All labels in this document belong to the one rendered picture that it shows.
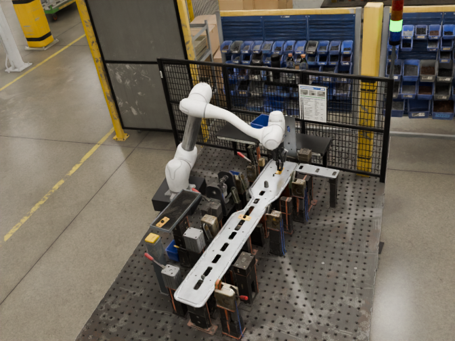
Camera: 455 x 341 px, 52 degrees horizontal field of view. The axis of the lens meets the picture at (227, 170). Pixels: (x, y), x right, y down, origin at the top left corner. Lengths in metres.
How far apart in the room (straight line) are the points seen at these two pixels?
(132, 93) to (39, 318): 2.77
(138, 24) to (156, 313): 3.27
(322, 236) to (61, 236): 2.68
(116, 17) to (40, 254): 2.57
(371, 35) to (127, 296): 2.26
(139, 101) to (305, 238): 3.15
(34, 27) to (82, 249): 6.43
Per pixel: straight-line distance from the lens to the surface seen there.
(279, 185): 3.17
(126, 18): 5.28
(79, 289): 4.26
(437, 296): 3.90
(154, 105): 5.62
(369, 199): 3.52
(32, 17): 10.22
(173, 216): 2.80
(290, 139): 3.36
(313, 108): 3.51
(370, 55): 3.26
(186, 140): 3.42
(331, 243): 3.17
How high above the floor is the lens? 2.93
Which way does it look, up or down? 35 degrees down
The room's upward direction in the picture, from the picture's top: 9 degrees counter-clockwise
